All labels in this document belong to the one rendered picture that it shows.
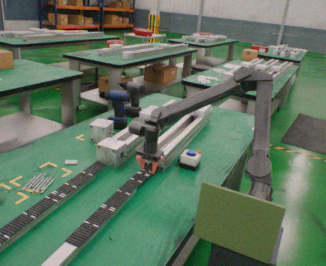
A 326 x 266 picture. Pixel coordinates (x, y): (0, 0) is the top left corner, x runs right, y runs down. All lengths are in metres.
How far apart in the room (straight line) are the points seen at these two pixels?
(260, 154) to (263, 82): 0.31
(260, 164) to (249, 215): 0.19
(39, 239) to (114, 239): 0.22
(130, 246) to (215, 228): 0.27
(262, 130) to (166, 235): 0.49
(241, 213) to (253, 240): 0.09
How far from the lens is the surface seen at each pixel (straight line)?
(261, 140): 1.10
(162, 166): 1.33
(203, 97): 1.22
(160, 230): 1.03
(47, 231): 1.04
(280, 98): 5.30
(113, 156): 1.32
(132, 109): 1.91
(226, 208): 0.93
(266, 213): 0.91
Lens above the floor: 1.45
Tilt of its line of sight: 23 degrees down
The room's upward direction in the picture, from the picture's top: 6 degrees clockwise
